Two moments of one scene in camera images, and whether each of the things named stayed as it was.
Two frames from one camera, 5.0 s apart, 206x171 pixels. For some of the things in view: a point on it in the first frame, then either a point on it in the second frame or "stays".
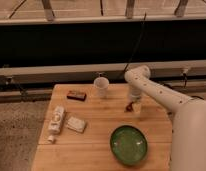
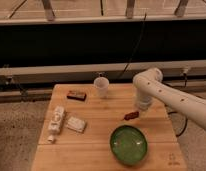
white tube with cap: (56, 123) stays
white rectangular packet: (76, 124) stays
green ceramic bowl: (129, 145) stays
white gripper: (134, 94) -> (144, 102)
